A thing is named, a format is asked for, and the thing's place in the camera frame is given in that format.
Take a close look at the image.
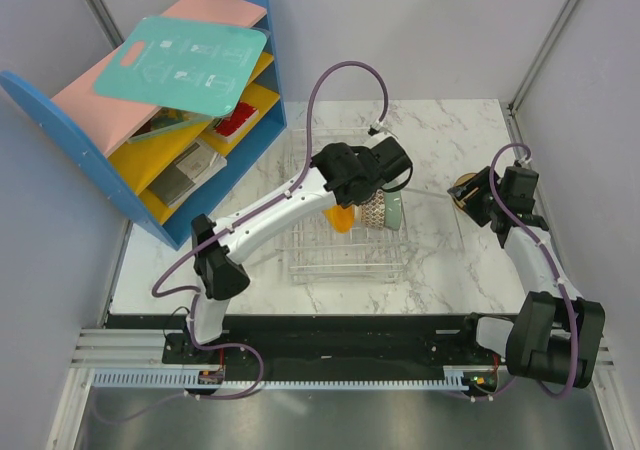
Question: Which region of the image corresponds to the cream bowl with bird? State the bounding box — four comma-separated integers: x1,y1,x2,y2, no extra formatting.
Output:
447,172,481,213

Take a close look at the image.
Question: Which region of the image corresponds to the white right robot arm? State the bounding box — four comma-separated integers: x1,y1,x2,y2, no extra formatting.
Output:
448,166,605,388

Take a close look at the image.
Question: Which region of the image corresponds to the mint green bowl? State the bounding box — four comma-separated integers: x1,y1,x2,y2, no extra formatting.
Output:
383,191,403,231

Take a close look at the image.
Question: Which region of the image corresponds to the orange yellow bowl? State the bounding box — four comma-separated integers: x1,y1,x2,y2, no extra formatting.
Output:
322,205,355,234

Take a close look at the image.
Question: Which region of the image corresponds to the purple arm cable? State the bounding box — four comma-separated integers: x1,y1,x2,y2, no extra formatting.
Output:
151,60,392,299
490,142,584,400

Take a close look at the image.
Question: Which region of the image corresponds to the purple scale pattern bowl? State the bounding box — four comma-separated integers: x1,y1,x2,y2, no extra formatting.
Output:
355,190,386,230

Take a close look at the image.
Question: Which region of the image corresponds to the blue pink yellow shelf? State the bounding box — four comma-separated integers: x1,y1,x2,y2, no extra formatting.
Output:
1,0,286,248

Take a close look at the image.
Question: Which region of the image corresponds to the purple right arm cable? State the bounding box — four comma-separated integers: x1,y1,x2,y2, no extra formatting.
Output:
490,142,584,400

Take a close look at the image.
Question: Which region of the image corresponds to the red white box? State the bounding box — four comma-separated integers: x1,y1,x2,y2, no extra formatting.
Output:
213,101,260,143

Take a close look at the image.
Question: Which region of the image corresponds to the white wire dish rack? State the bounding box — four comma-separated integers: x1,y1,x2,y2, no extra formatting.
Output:
234,127,466,285

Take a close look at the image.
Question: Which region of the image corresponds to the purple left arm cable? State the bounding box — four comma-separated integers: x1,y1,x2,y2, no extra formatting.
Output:
151,60,392,299

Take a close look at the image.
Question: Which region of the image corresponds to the grey setup guide booklet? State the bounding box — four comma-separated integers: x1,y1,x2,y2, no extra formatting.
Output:
148,138,227,208

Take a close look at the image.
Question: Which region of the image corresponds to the white slotted cable duct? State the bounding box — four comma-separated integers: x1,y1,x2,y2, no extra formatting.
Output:
92,365,469,391

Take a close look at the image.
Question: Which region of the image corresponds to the teal cutting board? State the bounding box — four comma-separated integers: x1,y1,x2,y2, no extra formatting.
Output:
93,16,269,117

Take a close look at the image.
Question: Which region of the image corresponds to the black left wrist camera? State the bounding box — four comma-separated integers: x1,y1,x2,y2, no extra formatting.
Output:
371,137,413,183

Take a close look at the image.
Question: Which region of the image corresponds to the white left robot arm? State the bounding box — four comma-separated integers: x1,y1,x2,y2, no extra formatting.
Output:
184,134,413,363

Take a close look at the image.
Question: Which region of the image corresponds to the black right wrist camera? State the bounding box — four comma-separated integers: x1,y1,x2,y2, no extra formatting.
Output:
499,166,539,214

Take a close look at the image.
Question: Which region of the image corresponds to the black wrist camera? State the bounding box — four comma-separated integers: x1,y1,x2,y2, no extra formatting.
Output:
499,166,539,214
371,137,413,183

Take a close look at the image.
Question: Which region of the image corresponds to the green book under board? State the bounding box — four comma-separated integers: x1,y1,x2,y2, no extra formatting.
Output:
127,107,213,144

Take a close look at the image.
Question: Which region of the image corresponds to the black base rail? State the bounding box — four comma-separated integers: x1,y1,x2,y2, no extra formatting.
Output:
159,310,521,386

